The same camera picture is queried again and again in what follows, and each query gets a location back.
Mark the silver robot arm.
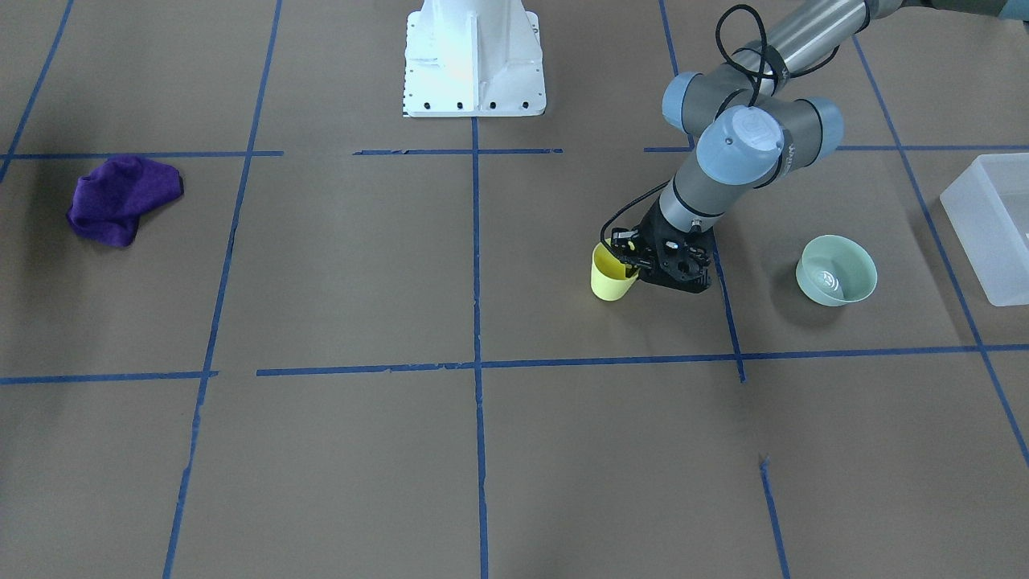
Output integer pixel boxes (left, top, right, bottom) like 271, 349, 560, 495
601, 1, 901, 294

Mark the translucent white plastic bin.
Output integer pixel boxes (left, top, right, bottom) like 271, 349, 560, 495
941, 153, 1028, 307

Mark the yellow plastic cup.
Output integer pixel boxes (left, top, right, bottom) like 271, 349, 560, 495
589, 243, 637, 302

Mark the purple crumpled cloth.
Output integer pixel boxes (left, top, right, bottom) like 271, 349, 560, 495
66, 155, 184, 248

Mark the pale green ceramic bowl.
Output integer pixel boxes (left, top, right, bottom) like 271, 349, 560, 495
795, 236, 878, 307

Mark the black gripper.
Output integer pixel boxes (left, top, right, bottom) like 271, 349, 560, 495
620, 203, 715, 294

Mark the white camera stand base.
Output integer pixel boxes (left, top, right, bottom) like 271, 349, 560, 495
402, 1, 547, 118

